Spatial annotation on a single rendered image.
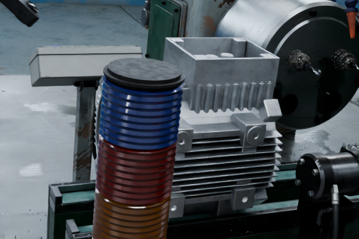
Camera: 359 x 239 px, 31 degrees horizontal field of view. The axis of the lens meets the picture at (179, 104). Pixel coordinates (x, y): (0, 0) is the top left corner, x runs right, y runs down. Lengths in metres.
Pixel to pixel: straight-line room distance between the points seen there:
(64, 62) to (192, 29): 0.43
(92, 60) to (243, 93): 0.30
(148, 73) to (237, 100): 0.38
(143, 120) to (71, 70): 0.56
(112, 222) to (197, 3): 0.89
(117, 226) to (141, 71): 0.12
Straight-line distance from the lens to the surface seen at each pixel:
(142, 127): 0.45
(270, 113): 0.82
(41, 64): 0.99
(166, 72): 0.46
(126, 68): 0.46
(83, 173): 1.10
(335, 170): 0.81
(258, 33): 1.16
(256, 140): 0.80
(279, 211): 0.91
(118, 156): 0.46
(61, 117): 1.48
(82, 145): 1.07
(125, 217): 0.49
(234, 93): 0.81
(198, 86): 0.78
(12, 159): 1.28
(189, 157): 0.77
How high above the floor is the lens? 1.36
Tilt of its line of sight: 20 degrees down
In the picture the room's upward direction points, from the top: 6 degrees clockwise
